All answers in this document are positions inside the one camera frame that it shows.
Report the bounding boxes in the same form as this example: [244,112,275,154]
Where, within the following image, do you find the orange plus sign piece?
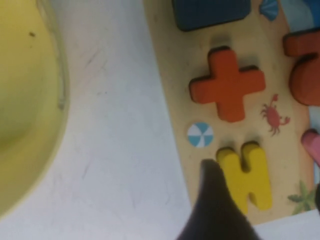
[189,45,267,124]

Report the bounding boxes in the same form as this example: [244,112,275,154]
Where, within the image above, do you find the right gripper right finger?
[315,183,320,216]

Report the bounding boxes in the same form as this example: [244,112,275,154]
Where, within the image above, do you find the blue wooden puzzle board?
[143,0,320,223]

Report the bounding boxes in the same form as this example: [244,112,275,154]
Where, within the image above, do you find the dark blue square piece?
[172,0,252,32]

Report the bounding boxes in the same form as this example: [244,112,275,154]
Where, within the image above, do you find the yellow equals sign piece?
[216,141,273,215]

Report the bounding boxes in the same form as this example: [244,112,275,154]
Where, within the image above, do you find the yellow plastic bowl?
[0,0,70,220]

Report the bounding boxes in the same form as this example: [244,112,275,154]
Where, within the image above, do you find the orange number 10 piece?
[282,27,320,107]

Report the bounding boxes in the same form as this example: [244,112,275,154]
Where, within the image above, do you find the pink greater-than sign piece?
[301,128,320,167]

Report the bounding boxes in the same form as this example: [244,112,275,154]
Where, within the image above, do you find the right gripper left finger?
[176,159,262,240]

